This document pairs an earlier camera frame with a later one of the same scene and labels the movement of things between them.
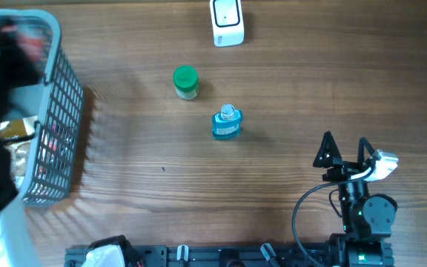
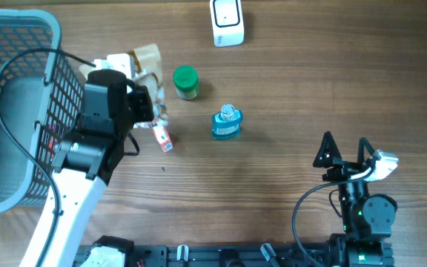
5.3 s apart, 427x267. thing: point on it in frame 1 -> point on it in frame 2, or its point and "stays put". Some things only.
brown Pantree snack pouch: [18, 127] -> [143, 65]
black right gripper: [350, 168] stays put
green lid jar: [185, 79] stays put
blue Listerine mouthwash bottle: [226, 124] stays put
